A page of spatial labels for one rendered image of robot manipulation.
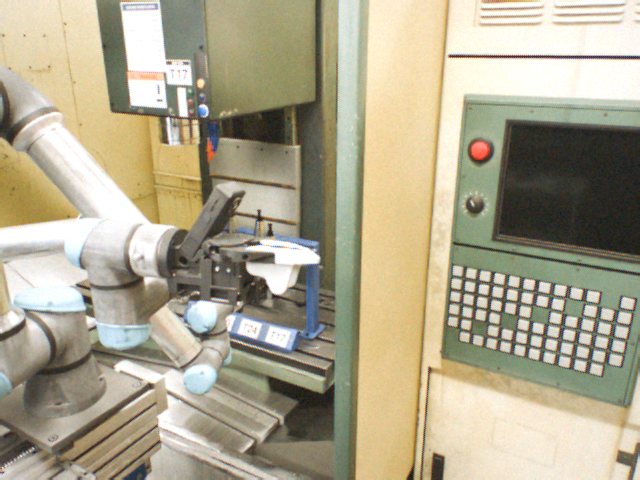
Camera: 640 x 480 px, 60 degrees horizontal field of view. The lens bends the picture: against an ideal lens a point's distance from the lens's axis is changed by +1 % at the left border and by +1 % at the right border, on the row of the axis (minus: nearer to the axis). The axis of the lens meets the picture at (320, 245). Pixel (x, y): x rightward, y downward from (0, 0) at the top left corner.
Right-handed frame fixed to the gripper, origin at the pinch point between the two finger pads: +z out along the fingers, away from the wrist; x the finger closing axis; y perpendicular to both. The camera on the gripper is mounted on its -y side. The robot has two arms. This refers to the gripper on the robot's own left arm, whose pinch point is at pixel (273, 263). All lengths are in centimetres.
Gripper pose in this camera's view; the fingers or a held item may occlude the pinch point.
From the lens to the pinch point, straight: 169.7
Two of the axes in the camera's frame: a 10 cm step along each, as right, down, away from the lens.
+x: 8.8, 1.8, -4.5
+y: 0.0, 9.3, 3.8
